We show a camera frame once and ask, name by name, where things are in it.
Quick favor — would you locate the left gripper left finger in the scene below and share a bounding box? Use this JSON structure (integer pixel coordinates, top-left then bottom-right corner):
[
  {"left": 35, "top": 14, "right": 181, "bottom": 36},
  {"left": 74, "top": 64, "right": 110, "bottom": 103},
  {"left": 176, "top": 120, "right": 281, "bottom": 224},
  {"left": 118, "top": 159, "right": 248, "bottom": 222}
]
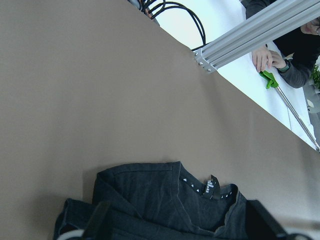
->
[{"left": 81, "top": 201, "right": 112, "bottom": 240}]

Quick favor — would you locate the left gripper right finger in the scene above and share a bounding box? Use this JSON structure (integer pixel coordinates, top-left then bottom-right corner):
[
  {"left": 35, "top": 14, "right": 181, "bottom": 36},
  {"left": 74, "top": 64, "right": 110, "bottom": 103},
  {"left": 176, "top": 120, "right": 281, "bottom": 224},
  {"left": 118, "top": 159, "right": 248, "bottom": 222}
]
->
[{"left": 246, "top": 200, "right": 288, "bottom": 240}]

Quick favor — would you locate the black t-shirt with logo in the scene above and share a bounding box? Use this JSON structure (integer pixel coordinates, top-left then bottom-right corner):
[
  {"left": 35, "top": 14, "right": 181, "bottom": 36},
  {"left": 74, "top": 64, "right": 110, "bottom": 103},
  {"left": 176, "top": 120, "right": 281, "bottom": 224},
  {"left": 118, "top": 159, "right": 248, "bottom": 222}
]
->
[{"left": 53, "top": 162, "right": 249, "bottom": 240}]

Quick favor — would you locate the seated person in black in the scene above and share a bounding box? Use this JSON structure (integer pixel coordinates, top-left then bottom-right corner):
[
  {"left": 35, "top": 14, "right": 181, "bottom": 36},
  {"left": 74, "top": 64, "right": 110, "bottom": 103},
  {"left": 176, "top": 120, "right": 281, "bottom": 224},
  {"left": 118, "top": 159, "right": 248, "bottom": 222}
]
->
[{"left": 241, "top": 0, "right": 320, "bottom": 89}]

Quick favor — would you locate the green handled reach grabber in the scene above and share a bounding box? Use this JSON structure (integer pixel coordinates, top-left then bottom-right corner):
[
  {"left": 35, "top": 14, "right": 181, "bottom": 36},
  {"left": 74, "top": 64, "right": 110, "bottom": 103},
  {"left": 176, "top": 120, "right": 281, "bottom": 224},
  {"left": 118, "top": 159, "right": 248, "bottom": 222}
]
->
[{"left": 259, "top": 70, "right": 320, "bottom": 153}]

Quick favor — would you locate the aluminium frame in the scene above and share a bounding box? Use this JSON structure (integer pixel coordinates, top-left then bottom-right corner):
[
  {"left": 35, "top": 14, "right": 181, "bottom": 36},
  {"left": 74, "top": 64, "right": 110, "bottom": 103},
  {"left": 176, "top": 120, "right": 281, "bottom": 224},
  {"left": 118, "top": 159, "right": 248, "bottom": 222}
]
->
[{"left": 194, "top": 0, "right": 320, "bottom": 73}]

